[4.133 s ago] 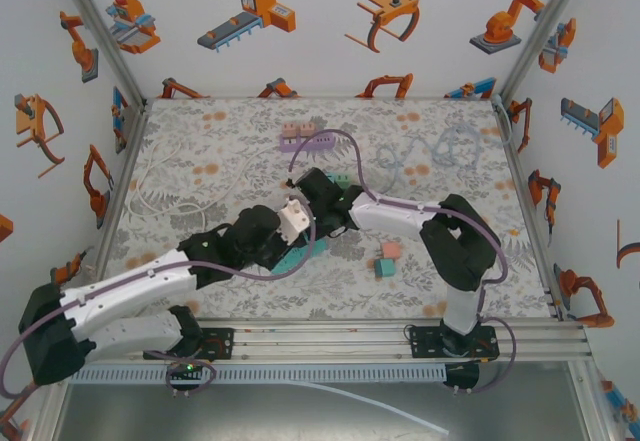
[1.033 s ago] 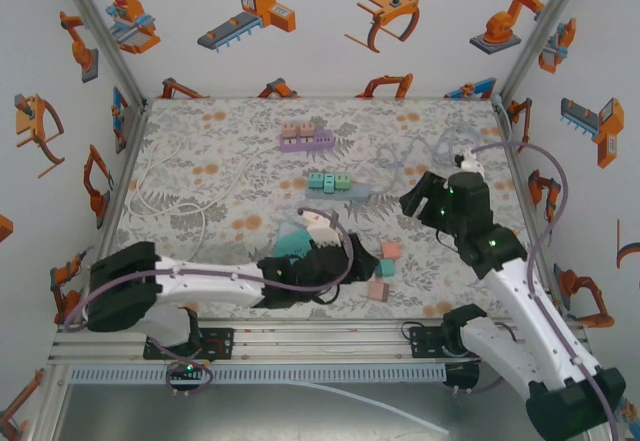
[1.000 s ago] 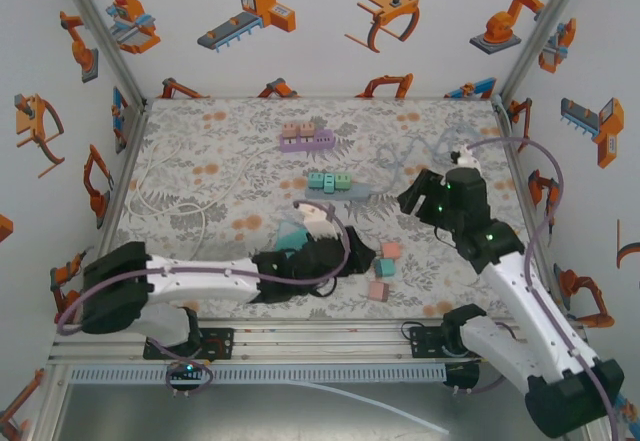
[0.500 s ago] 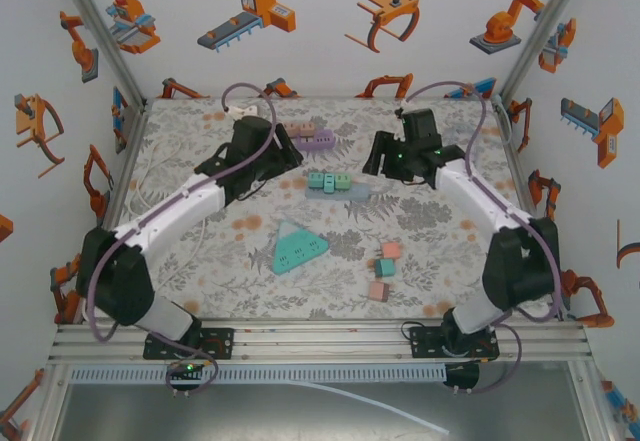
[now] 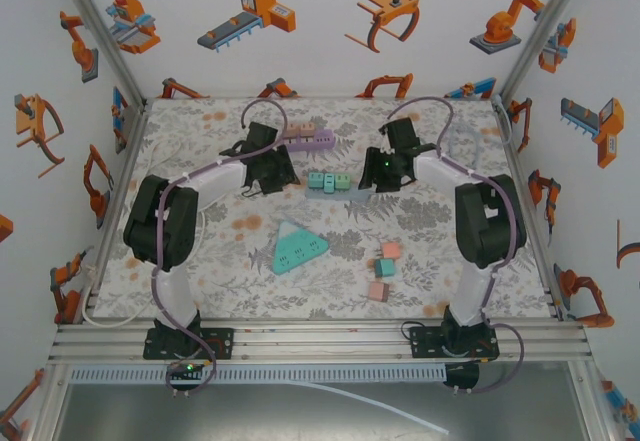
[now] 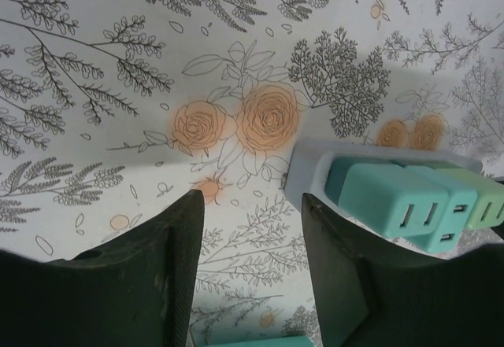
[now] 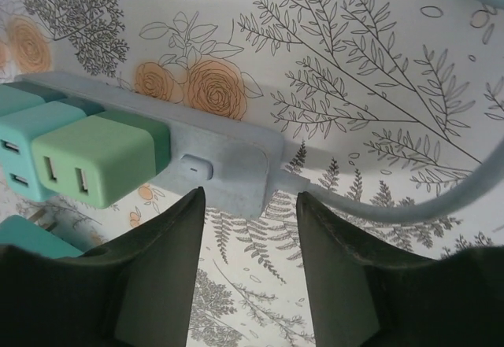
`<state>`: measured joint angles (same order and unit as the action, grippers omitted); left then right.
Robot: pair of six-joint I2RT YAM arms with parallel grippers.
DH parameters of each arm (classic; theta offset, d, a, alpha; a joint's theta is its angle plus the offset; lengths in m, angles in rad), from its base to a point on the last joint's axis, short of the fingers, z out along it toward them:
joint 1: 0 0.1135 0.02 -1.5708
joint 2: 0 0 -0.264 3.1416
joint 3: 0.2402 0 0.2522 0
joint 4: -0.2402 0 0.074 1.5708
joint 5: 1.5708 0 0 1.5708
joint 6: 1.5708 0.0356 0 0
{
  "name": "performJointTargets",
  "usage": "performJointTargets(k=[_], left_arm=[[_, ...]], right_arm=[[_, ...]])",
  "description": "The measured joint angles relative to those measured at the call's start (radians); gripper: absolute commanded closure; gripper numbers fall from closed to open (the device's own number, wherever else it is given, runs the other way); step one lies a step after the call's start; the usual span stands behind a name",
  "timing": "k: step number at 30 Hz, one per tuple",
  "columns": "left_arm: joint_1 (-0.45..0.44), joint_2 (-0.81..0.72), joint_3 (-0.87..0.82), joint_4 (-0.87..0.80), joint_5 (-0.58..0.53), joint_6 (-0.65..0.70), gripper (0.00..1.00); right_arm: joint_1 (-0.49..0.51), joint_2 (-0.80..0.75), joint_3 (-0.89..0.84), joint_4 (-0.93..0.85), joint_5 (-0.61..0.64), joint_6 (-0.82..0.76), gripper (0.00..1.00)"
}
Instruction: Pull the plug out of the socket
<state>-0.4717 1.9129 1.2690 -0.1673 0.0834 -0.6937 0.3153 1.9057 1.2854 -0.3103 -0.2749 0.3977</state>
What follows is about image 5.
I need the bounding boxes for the circuit board with green light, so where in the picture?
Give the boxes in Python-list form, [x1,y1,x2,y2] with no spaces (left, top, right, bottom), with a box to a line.
[166,360,207,387]

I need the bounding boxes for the purple power strip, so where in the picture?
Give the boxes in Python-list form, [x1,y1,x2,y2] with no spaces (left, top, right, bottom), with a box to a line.
[283,129,335,155]

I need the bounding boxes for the teal triangular power strip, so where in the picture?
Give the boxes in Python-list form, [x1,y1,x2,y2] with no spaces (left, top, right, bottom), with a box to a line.
[272,220,331,276]

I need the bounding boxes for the metal sheet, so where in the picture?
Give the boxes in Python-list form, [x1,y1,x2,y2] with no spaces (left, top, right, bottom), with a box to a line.
[49,383,591,441]

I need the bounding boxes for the floral table mat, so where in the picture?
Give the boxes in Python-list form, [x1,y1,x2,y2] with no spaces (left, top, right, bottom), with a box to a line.
[93,96,557,320]

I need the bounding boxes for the grey slotted cable duct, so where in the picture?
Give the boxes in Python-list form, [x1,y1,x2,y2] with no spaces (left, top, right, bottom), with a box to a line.
[68,366,447,384]

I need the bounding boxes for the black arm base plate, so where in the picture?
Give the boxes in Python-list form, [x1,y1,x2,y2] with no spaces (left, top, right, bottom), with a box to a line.
[408,325,500,362]
[143,327,235,361]

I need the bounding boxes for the aluminium lower rail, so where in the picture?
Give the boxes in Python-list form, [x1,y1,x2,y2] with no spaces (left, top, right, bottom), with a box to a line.
[29,365,69,441]
[569,360,617,441]

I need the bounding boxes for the aluminium side rail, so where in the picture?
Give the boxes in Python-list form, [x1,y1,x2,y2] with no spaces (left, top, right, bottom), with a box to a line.
[492,95,565,320]
[79,100,150,323]

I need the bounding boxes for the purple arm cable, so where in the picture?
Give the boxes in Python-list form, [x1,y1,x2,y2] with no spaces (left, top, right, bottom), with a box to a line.
[151,98,289,398]
[382,96,526,396]

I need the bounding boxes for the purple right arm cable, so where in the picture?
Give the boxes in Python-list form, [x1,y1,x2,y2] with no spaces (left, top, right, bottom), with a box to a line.
[382,96,526,396]

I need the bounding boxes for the aluminium corner post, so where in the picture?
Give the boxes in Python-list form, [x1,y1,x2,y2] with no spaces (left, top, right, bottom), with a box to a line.
[49,0,149,107]
[499,0,594,105]

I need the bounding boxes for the blue-grey power strip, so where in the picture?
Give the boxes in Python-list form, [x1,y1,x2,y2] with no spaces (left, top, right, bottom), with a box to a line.
[304,183,369,203]

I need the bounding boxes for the black connector box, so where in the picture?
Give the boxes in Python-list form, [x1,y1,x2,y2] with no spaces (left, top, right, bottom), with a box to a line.
[443,362,480,393]

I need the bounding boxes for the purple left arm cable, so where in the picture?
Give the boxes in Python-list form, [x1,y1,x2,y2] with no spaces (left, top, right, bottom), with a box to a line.
[151,98,289,398]

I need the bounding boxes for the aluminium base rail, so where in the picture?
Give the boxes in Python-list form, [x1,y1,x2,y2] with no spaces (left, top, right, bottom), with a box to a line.
[47,319,594,367]

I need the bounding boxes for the grey corner cable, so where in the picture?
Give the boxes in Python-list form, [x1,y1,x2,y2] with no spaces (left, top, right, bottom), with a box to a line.
[492,93,514,147]

